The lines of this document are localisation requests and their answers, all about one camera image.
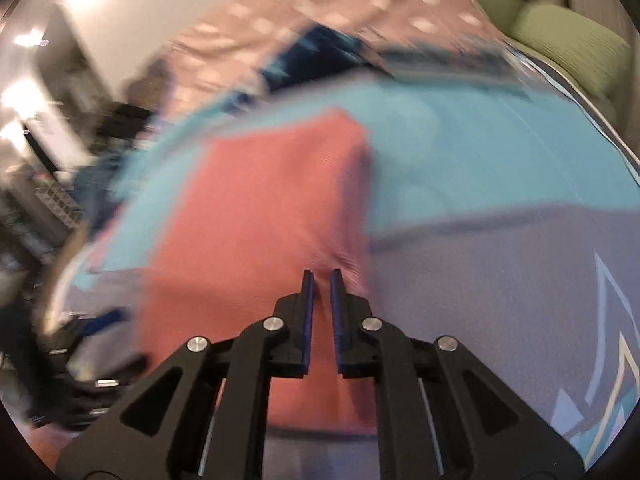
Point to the navy star print cloth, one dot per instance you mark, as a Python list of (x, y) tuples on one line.
[(320, 55)]

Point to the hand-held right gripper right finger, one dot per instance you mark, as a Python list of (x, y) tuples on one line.
[(336, 325)]

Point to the pink polka dot blanket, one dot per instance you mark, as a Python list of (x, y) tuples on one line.
[(300, 15)]

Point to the blue grey printed bedsheet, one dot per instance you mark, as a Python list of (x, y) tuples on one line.
[(475, 170)]

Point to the pink garment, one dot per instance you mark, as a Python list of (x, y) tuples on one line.
[(260, 220)]

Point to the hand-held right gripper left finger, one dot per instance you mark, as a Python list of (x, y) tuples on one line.
[(309, 325)]

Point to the white cube shelf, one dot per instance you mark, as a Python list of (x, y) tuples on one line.
[(57, 205)]

